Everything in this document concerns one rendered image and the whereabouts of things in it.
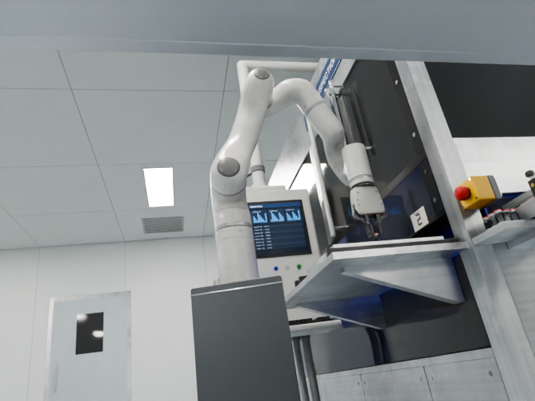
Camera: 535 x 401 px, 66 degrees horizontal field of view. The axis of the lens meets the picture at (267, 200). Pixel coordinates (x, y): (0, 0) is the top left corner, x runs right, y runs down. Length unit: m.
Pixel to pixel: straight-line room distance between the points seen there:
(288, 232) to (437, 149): 1.03
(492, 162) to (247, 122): 0.79
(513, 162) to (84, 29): 1.34
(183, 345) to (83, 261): 1.99
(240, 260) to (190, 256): 5.61
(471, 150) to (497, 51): 1.00
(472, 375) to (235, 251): 0.75
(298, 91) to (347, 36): 1.22
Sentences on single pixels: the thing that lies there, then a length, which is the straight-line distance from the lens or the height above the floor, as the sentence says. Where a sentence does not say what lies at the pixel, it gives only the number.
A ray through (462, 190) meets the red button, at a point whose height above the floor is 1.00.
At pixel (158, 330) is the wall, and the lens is 6.59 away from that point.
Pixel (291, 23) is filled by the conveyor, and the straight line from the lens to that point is 0.34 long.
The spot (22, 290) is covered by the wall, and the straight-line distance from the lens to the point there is 7.07.
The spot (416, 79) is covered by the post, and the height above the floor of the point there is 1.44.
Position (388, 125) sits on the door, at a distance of 1.64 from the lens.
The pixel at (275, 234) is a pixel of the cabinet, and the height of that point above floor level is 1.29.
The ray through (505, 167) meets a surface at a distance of 1.48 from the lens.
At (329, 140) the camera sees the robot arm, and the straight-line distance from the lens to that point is 1.51.
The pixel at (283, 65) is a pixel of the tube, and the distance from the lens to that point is 2.87.
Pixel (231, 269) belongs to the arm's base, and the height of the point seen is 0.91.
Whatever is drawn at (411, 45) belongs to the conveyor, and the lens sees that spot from 0.40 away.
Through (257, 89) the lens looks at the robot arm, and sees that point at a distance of 1.49.
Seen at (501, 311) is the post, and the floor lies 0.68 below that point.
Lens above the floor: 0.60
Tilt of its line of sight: 24 degrees up
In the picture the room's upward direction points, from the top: 9 degrees counter-clockwise
